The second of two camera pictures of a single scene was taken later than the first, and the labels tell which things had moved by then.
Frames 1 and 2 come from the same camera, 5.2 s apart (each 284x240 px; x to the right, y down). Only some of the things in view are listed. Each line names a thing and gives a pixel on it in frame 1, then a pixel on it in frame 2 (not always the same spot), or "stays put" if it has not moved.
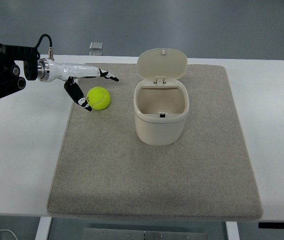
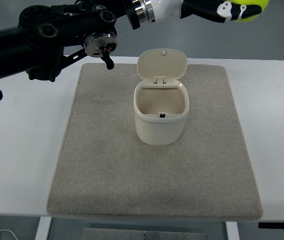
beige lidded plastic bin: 161,102 stays put
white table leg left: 43,230 stays put
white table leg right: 232,230 stays put
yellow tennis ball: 98,97 → 263,3
